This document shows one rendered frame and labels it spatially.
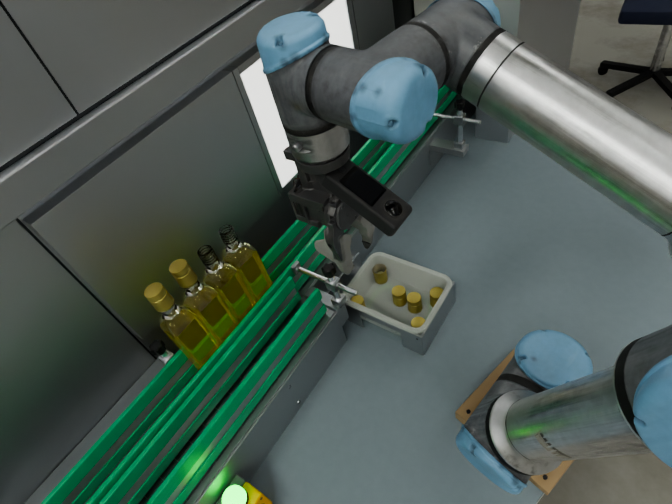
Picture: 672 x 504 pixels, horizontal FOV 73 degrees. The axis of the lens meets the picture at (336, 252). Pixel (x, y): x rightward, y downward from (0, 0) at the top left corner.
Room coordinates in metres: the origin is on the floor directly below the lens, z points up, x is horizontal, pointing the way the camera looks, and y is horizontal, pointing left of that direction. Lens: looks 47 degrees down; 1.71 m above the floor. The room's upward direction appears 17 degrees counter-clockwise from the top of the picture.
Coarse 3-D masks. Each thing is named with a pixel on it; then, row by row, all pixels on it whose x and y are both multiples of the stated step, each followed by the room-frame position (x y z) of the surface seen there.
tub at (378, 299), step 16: (384, 256) 0.75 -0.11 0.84; (368, 272) 0.74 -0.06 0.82; (400, 272) 0.72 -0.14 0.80; (416, 272) 0.69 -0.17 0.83; (432, 272) 0.66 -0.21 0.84; (352, 288) 0.69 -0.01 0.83; (368, 288) 0.72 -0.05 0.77; (384, 288) 0.71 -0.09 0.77; (416, 288) 0.68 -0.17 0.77; (448, 288) 0.60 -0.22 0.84; (352, 304) 0.64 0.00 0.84; (368, 304) 0.68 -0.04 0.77; (384, 304) 0.66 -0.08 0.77; (384, 320) 0.57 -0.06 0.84; (400, 320) 0.61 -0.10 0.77; (432, 320) 0.54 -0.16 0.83
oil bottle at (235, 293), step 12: (228, 264) 0.64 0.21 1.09; (204, 276) 0.63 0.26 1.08; (216, 276) 0.61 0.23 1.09; (228, 276) 0.62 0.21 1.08; (240, 276) 0.63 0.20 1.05; (216, 288) 0.60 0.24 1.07; (228, 288) 0.61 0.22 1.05; (240, 288) 0.62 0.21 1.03; (228, 300) 0.60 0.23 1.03; (240, 300) 0.61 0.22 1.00; (252, 300) 0.63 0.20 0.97; (240, 312) 0.60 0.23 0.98
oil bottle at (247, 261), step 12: (240, 240) 0.69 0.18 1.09; (228, 252) 0.67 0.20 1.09; (240, 252) 0.66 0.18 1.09; (252, 252) 0.66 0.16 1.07; (240, 264) 0.64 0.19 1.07; (252, 264) 0.66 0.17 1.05; (252, 276) 0.65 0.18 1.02; (264, 276) 0.66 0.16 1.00; (252, 288) 0.64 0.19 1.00; (264, 288) 0.65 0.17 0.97
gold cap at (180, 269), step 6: (174, 264) 0.60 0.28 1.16; (180, 264) 0.59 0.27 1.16; (186, 264) 0.59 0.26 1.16; (174, 270) 0.58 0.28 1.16; (180, 270) 0.58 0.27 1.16; (186, 270) 0.58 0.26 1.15; (192, 270) 0.60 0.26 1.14; (174, 276) 0.58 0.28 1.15; (180, 276) 0.58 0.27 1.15; (186, 276) 0.58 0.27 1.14; (192, 276) 0.59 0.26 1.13; (180, 282) 0.58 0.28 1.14; (186, 282) 0.58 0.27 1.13; (192, 282) 0.58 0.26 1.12
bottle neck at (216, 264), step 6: (204, 246) 0.65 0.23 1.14; (210, 246) 0.64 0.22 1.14; (198, 252) 0.63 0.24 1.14; (204, 252) 0.64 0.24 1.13; (210, 252) 0.63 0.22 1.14; (204, 258) 0.62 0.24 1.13; (210, 258) 0.62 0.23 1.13; (216, 258) 0.63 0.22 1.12; (204, 264) 0.62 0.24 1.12; (210, 264) 0.62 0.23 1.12; (216, 264) 0.62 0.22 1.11; (210, 270) 0.62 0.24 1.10; (216, 270) 0.62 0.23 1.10
